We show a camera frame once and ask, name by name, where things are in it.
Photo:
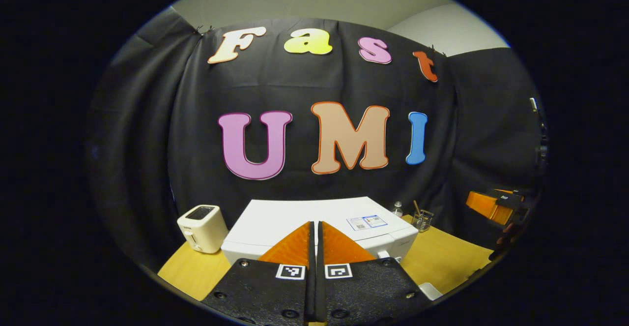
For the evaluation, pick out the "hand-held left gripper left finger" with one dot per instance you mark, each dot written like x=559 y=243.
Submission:
x=265 y=291

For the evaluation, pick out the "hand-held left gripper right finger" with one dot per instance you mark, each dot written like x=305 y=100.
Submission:
x=363 y=291

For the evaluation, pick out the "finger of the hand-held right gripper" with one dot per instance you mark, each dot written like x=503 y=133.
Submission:
x=508 y=200

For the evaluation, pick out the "white microwave oven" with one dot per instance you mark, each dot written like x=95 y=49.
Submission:
x=275 y=222

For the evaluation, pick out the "white square plate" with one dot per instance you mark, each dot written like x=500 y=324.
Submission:
x=430 y=291

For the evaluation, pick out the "small bottle with pink label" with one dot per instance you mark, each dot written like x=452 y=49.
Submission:
x=397 y=210

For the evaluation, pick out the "white toaster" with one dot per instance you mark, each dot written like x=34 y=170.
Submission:
x=202 y=230

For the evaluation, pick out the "clear square glass cup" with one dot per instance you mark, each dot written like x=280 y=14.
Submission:
x=422 y=222

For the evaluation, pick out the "wooden stick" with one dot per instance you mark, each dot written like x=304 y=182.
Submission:
x=417 y=207

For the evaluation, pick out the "small black cloth clip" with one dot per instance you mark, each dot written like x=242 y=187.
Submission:
x=436 y=49
x=202 y=29

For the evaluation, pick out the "black backdrop cloth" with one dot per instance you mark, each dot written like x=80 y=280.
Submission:
x=147 y=144

